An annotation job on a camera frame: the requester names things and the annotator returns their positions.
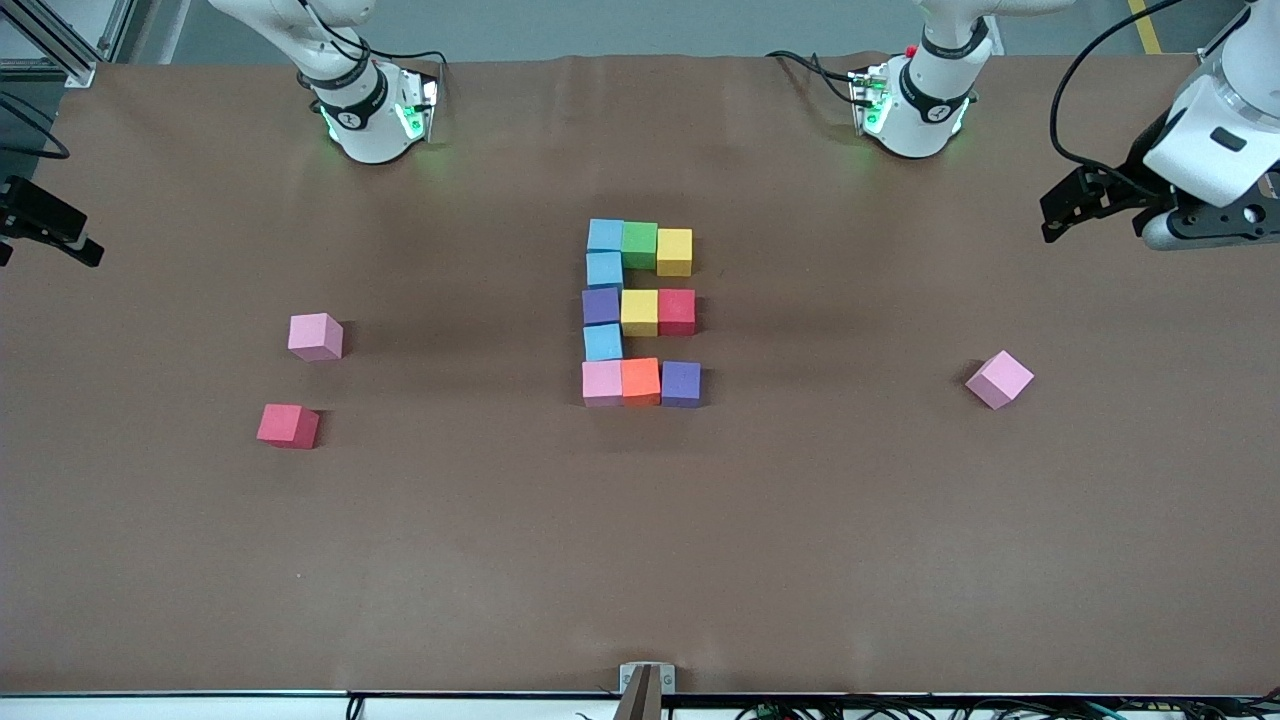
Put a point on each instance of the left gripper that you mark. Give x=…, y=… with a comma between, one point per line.
x=1143, y=166

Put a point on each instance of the yellow foam block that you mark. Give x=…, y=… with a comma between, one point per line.
x=640, y=313
x=675, y=252

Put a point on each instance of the red foam block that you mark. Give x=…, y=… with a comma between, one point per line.
x=287, y=425
x=677, y=311

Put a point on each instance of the purple foam block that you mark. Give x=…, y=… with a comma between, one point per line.
x=681, y=384
x=601, y=307

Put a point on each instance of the green foam block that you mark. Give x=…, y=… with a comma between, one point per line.
x=640, y=245

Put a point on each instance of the orange foam block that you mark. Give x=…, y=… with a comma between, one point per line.
x=640, y=381

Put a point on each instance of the blue foam block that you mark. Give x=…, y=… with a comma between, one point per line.
x=604, y=270
x=605, y=235
x=603, y=343

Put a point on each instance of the pink foam block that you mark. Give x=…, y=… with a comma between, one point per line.
x=999, y=379
x=315, y=336
x=602, y=383

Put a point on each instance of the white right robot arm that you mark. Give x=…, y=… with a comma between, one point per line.
x=365, y=125

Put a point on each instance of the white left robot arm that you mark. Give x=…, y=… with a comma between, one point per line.
x=925, y=115

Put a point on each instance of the brown table cover sheet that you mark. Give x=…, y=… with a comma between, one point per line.
x=640, y=580

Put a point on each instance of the aluminium frame profile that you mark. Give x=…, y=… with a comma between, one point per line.
x=117, y=30
x=62, y=55

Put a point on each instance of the grey metal bracket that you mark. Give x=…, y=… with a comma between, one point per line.
x=646, y=688

